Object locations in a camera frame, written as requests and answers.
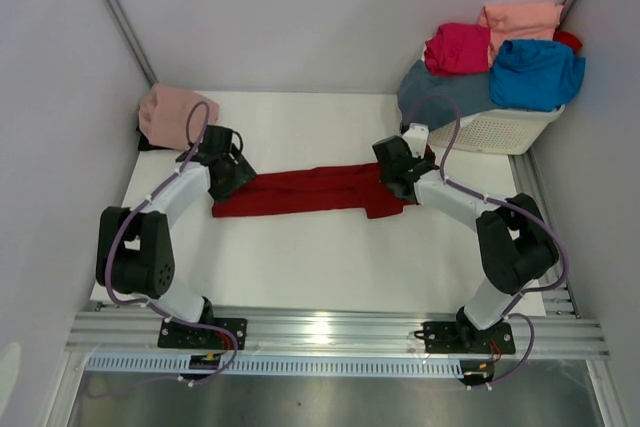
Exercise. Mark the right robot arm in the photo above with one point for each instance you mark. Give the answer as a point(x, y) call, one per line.
point(516, 247)

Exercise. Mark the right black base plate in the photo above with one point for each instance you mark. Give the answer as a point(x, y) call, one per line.
point(449, 337)

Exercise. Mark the magenta t-shirt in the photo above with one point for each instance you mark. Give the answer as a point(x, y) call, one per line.
point(458, 49)

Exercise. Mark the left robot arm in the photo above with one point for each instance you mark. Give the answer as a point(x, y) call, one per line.
point(135, 257)

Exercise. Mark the white slotted cable duct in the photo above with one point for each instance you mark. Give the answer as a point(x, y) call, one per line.
point(277, 365)

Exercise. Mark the folded black t-shirt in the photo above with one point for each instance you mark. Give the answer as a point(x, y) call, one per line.
point(144, 144)

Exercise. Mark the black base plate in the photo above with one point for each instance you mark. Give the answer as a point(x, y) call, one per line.
point(174, 335)
point(449, 337)

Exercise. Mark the white laundry basket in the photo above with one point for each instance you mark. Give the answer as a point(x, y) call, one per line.
point(503, 132)

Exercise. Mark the dark red t-shirt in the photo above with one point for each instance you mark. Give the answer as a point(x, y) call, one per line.
point(313, 190)

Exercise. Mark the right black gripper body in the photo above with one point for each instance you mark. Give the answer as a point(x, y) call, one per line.
point(428, 157)

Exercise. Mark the salmon pink t-shirt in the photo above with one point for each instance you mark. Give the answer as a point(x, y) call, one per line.
point(519, 21)

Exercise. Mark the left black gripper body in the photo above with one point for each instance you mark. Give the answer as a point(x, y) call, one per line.
point(237, 172)

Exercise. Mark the left corner aluminium profile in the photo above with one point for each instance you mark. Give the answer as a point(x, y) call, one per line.
point(131, 40)

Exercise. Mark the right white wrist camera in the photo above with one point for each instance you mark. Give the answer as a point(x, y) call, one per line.
point(416, 137)

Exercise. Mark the bright red t-shirt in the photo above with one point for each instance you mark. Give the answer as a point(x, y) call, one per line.
point(568, 39)

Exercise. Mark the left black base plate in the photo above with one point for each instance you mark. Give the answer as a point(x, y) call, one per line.
point(174, 335)

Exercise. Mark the folded pink t-shirt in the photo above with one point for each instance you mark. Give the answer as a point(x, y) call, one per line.
point(164, 119)

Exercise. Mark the aluminium mounting rail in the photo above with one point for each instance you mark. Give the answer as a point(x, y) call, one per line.
point(296, 332)

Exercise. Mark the slate blue t-shirt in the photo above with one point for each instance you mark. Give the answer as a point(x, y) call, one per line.
point(436, 101)

